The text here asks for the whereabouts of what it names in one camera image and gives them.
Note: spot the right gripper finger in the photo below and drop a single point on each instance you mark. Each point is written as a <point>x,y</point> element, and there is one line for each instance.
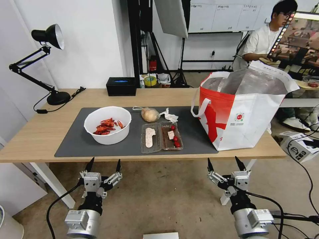
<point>241,166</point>
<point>214,177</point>

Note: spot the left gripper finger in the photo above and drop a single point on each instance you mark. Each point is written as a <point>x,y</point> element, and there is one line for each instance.
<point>114,178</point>
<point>89,167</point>

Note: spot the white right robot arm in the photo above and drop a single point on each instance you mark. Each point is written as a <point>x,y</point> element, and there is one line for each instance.
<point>251,224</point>

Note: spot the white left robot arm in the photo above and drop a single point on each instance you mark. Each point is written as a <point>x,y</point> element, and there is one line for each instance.
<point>83,224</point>

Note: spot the white and red takeout bag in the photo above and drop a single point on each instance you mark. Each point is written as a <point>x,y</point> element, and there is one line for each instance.
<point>249,124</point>

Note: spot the bun in clear plastic bag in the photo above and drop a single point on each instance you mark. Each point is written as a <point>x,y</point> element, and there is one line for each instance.
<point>150,115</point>

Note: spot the white plastic bag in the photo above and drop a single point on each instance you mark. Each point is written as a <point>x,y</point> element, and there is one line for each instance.
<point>164,79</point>

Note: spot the dark grey table mat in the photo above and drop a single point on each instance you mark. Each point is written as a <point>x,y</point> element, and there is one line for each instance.
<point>74,145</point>

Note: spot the white round bowl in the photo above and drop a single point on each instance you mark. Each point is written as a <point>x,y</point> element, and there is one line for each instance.
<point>112,138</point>

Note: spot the red crayfish shells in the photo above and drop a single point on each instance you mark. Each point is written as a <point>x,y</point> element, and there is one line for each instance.
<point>104,127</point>

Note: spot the pink white food slice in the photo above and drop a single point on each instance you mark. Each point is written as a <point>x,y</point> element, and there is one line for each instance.
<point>149,139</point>

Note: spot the clear plastic clamshell container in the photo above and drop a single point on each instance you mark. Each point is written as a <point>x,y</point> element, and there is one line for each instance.
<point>159,145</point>

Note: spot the white printed cardboard box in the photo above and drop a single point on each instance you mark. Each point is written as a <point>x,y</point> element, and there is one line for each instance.
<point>299,147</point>

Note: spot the pale food cube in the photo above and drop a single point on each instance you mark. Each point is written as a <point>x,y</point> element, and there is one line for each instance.
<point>170,135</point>

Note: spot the wooden table with white legs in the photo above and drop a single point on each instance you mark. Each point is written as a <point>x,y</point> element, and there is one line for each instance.
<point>37,129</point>

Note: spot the person's white shoe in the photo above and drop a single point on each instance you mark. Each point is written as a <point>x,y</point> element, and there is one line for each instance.
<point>296,124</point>

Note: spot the white robot front shell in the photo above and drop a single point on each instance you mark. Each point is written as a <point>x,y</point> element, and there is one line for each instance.
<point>160,236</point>

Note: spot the crumpled white tissue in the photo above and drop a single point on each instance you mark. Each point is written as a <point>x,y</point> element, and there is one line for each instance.
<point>170,116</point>

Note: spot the black desk lamp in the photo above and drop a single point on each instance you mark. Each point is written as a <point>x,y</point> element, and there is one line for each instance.
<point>58,97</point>

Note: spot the white round bin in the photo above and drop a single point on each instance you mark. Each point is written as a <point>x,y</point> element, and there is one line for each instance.
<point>10,224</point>

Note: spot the black tissue box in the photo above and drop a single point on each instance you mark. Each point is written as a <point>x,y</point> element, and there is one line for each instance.
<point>121,88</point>

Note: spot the white side table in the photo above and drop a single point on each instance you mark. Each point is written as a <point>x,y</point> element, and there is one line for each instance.
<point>301,102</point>

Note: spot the yellow green tape roll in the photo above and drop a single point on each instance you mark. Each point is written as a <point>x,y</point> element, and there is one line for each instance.
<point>150,81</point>

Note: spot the plate with red food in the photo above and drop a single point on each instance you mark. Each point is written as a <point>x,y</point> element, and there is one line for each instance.
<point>309,85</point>

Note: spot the black light stand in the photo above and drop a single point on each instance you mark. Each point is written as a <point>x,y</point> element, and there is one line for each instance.
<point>182,62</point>

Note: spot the red black box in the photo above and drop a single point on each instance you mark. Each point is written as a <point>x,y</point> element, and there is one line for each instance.
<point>152,63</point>

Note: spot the person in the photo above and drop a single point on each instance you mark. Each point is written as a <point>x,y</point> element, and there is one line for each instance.
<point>261,39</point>

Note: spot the computer monitor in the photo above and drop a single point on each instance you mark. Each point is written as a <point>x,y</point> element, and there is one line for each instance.
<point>299,37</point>

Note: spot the white softbox light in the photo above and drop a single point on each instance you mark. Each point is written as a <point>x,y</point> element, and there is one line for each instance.
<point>172,17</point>

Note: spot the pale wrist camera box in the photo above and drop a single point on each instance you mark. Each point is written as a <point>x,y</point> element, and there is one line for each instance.
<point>92,183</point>
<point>240,181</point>

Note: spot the black metal frame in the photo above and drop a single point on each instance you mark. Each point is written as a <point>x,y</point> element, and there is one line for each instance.
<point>136,37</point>

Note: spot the white wall board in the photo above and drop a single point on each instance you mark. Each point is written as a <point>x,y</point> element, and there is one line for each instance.
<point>224,15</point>

